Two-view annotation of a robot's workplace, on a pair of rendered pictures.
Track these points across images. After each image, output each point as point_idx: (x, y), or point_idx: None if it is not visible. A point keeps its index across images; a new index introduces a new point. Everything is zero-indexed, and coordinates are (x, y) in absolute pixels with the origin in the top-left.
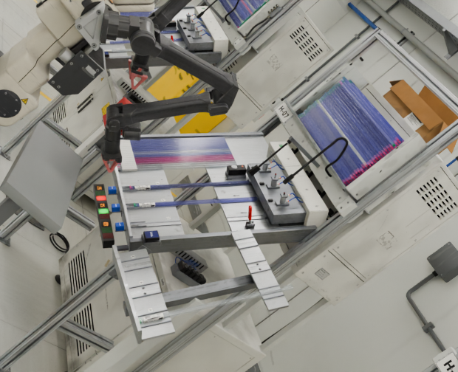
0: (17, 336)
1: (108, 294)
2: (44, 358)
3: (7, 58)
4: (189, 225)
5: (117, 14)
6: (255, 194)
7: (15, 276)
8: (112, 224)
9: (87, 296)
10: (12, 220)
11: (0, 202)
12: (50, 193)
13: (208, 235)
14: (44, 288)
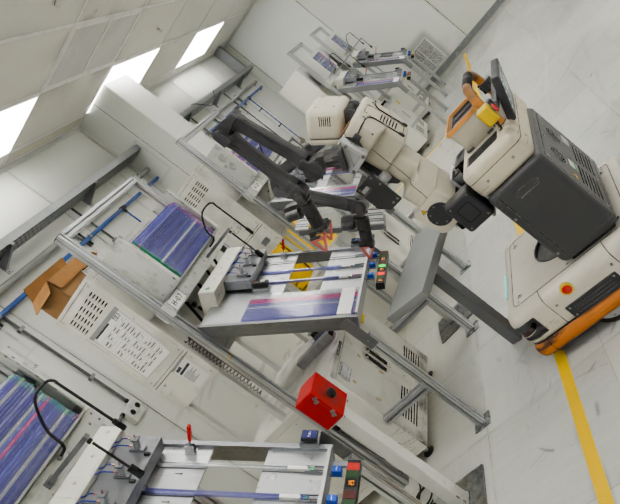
0: (463, 358)
1: None
2: (444, 368)
3: (438, 180)
4: (286, 415)
5: None
6: (259, 277)
7: (468, 400)
8: (367, 390)
9: None
10: (469, 409)
11: (464, 294)
12: (419, 244)
13: (316, 250)
14: (443, 423)
